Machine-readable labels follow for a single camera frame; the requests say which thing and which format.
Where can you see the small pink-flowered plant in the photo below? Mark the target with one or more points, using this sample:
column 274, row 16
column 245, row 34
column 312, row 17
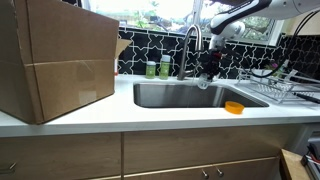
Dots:
column 274, row 68

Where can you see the stainless steel sink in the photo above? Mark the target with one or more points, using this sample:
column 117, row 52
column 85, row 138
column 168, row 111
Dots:
column 186, row 96

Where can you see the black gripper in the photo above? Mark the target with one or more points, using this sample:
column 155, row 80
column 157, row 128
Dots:
column 211, row 60

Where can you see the wooden base cabinet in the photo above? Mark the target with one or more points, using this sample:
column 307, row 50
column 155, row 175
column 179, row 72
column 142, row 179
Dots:
column 150, row 153

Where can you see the short green soap bottle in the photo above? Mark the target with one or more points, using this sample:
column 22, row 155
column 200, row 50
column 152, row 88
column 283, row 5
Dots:
column 150, row 70

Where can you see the kitchen window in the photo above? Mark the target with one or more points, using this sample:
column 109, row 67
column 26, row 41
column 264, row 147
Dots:
column 160, row 15

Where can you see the steel gooseneck faucet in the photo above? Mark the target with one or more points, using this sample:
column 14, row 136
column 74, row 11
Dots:
column 193, row 40

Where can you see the brown cardboard box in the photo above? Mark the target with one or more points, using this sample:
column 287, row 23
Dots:
column 63, row 60

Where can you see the tall green soap bottle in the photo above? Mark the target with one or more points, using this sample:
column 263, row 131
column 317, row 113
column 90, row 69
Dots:
column 164, row 68

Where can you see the orange plastic bowl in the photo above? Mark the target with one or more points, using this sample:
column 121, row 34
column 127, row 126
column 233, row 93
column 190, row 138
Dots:
column 234, row 107

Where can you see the wooden robot platform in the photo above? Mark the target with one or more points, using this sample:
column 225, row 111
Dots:
column 293, row 165

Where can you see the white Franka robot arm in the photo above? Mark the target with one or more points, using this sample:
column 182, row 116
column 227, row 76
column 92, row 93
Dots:
column 253, row 11

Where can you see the round metal cabinet knob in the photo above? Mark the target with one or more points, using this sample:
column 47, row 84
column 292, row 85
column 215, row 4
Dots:
column 219, row 172
column 205, row 173

